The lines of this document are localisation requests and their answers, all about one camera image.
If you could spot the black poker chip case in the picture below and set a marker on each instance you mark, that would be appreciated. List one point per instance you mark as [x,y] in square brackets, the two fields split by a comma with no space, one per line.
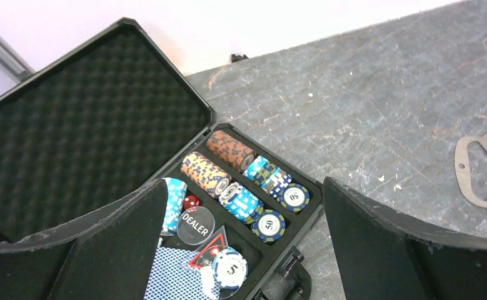
[112,116]

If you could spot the red triangle card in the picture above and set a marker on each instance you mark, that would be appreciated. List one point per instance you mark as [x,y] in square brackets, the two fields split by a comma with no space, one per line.
[209,249]

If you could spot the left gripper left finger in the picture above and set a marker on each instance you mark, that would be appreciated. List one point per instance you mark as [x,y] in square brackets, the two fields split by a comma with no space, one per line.
[104,254]

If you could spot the light blue chip stack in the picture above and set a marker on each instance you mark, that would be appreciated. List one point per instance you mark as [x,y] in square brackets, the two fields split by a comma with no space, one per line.
[176,194]

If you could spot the orange poker chip stack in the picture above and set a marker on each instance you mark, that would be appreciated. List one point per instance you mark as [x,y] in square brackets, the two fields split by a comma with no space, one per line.
[232,151]

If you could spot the yellow blue chip stack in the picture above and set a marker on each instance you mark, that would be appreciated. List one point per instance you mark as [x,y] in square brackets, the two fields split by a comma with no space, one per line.
[206,174]

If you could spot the white five chip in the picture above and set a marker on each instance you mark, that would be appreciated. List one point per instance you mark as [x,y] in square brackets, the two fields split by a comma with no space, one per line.
[230,268]

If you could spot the clear dealer button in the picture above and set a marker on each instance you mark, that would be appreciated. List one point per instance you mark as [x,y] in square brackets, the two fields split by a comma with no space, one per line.
[195,225]

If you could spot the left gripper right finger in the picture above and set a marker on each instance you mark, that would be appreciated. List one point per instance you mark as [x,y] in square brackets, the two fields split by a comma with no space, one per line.
[383,253]

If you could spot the blue playing card deck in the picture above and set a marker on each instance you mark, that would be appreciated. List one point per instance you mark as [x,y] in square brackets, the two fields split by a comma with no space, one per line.
[172,277]

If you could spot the red die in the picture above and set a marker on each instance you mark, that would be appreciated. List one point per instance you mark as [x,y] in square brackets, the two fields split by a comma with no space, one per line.
[190,201]

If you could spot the blue white chip row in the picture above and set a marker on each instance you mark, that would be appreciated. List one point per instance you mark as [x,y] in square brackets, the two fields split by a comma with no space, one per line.
[278,184]

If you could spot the blue chip row middle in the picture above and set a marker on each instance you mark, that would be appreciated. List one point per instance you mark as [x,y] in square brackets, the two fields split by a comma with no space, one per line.
[267,224]

